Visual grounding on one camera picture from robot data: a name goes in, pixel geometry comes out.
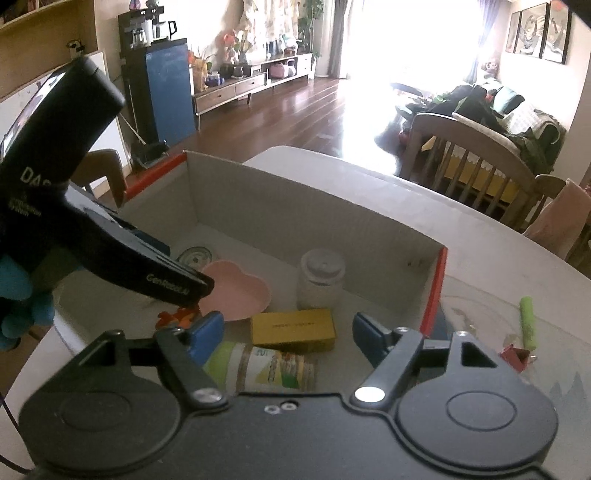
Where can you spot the wooden bookshelf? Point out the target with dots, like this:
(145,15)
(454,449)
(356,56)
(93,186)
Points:
(37,46)

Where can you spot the pink artificial flowers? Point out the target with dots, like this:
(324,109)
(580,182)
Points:
(235,44)

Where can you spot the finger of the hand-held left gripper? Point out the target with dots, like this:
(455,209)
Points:
(168,279)
(154,244)

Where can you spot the green labelled bottle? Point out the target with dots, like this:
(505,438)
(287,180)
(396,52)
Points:
(268,369)

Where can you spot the wooden slatted dining chair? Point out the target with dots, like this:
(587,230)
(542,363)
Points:
(461,157)

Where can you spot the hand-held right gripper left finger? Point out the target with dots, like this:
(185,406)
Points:
(205,334)

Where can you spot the small orange toy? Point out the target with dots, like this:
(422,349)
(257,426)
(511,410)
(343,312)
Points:
(178,318)

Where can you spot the cluttered sofa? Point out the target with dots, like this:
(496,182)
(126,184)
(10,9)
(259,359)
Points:
(517,115)

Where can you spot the cloth-covered television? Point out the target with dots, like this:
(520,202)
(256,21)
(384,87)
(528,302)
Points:
(270,18)

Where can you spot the pink heart-shaped dish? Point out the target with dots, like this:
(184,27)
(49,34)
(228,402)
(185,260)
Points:
(240,290)

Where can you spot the wooden television cabinet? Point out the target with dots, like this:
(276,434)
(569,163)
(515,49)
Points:
(249,85)

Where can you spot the broom and dustpan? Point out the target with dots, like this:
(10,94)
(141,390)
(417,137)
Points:
(147,152)

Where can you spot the small tin can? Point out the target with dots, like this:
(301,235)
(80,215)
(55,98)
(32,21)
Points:
(196,256)

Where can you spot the dark framed wall picture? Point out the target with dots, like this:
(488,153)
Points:
(515,25)
(557,32)
(531,30)

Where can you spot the low coffee table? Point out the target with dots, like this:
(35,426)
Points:
(408,88)

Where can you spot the red binder clip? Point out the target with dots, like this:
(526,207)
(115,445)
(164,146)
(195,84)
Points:
(517,357)

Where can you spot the light green tube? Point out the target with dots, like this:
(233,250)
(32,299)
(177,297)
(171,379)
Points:
(528,323)

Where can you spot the small translucent jar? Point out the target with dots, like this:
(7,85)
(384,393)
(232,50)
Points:
(321,279)

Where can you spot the yellow carton box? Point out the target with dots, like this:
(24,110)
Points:
(293,330)

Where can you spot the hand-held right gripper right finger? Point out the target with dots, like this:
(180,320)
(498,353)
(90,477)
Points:
(369,334)

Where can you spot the black and blue water dispenser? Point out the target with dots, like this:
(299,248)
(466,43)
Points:
(168,92)

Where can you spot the person's left hand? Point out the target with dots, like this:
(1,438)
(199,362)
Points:
(16,281)

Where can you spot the tall green houseplant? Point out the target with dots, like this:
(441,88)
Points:
(310,23)

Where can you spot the pink towel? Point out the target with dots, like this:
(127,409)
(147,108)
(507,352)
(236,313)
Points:
(561,221)

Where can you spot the red cardboard box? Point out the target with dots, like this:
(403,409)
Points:
(286,207)

